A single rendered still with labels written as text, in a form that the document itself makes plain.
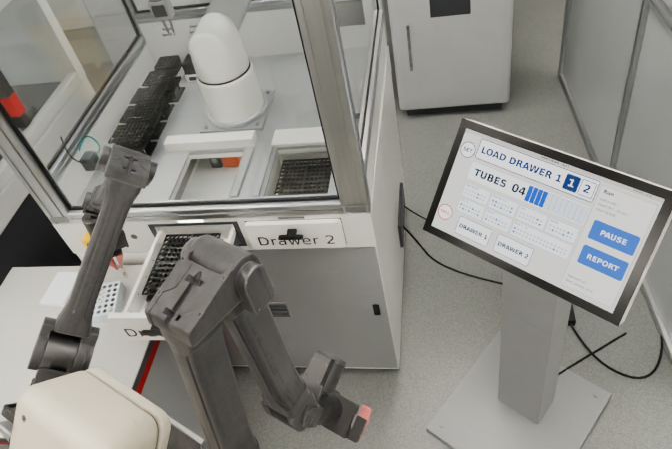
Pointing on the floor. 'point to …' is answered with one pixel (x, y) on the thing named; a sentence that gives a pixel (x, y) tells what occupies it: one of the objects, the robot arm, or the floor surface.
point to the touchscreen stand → (522, 383)
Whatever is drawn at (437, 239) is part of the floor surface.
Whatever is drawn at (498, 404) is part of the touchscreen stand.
